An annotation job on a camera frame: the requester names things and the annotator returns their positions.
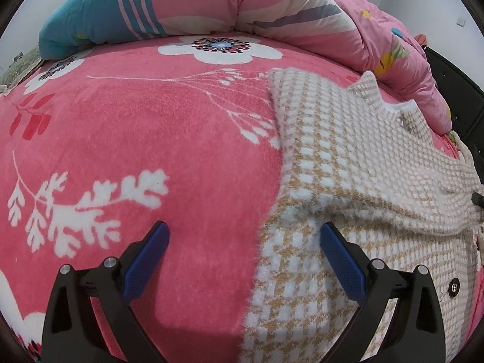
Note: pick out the pink floral blanket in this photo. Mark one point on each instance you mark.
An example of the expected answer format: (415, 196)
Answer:
(158, 140)

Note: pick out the black bed frame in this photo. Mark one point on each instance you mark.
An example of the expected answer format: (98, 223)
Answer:
(459, 83)

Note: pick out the white wall socket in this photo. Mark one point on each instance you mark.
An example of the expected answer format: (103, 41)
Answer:
(459, 21)

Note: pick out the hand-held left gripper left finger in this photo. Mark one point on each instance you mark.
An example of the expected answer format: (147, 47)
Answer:
(145, 259)

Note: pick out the orange cloth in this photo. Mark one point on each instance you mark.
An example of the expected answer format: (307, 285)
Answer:
(421, 39)

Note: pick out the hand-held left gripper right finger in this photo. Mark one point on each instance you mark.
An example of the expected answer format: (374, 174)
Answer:
(342, 261)

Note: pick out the pink and blue quilt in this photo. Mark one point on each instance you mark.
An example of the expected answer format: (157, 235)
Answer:
(264, 3)

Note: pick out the beige white checked knit coat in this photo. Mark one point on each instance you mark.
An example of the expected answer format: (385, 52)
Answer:
(363, 181)

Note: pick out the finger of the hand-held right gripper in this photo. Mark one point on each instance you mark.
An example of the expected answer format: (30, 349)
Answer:
(478, 200)

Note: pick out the patterned mattress sheet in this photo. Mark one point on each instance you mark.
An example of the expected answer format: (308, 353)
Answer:
(17, 70)

